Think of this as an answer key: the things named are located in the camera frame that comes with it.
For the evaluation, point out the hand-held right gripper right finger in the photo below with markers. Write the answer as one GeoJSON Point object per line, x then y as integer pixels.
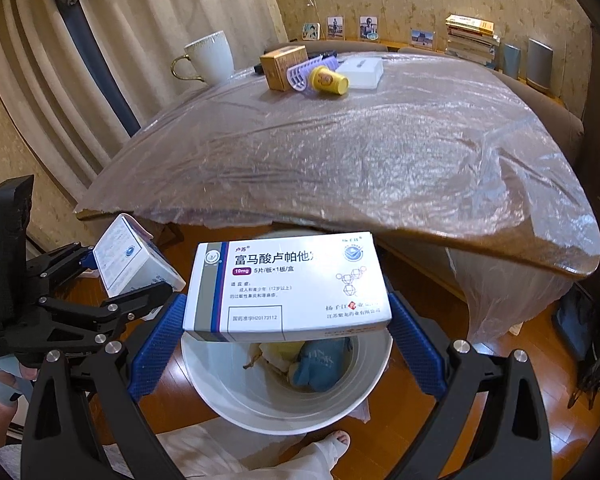
{"type": "Point", "coordinates": [415, 350]}

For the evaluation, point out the stack of books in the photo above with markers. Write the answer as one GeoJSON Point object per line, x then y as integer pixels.
{"type": "Point", "coordinates": [472, 40]}

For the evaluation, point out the photo frame with building picture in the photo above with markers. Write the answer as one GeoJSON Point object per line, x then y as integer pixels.
{"type": "Point", "coordinates": [423, 40]}

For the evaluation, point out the person's white trousers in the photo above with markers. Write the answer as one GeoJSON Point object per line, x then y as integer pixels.
{"type": "Point", "coordinates": [220, 452]}

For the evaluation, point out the blue crumpled packet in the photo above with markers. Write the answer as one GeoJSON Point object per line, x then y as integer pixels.
{"type": "Point", "coordinates": [322, 365]}

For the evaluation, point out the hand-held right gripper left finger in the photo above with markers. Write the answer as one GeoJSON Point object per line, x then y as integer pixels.
{"type": "Point", "coordinates": [157, 350]}

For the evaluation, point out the white trash bin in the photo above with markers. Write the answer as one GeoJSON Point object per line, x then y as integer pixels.
{"type": "Point", "coordinates": [280, 407]}

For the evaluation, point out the small photo frame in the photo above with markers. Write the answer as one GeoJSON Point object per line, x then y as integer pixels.
{"type": "Point", "coordinates": [335, 27]}
{"type": "Point", "coordinates": [368, 28]}
{"type": "Point", "coordinates": [311, 31]}

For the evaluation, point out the white purple-striped medicine box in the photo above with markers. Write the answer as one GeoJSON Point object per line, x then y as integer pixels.
{"type": "Point", "coordinates": [285, 285]}

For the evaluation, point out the person's foot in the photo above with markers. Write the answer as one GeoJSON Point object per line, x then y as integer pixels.
{"type": "Point", "coordinates": [332, 452]}

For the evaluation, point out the grey speaker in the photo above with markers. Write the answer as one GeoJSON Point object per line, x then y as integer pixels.
{"type": "Point", "coordinates": [512, 60]}
{"type": "Point", "coordinates": [539, 65]}

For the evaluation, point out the yellow paper cup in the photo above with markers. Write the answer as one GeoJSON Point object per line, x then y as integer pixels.
{"type": "Point", "coordinates": [330, 81]}

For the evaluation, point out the yellow crumpled wrapper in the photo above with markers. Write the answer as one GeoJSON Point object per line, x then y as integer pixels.
{"type": "Point", "coordinates": [277, 352]}

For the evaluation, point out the clear plastic table cover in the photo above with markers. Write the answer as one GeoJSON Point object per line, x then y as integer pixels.
{"type": "Point", "coordinates": [355, 160]}

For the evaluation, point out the white square box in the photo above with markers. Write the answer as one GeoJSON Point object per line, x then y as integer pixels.
{"type": "Point", "coordinates": [362, 72]}

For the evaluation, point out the brown cardboard box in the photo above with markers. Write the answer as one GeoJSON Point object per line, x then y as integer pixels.
{"type": "Point", "coordinates": [280, 67]}

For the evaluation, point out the pale patterned curtain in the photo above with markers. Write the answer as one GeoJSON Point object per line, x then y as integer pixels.
{"type": "Point", "coordinates": [105, 85]}

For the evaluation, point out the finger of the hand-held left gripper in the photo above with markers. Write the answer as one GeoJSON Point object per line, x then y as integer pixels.
{"type": "Point", "coordinates": [130, 302]}
{"type": "Point", "coordinates": [60, 265]}

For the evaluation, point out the dark bag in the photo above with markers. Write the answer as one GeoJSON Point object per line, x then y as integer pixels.
{"type": "Point", "coordinates": [577, 325]}

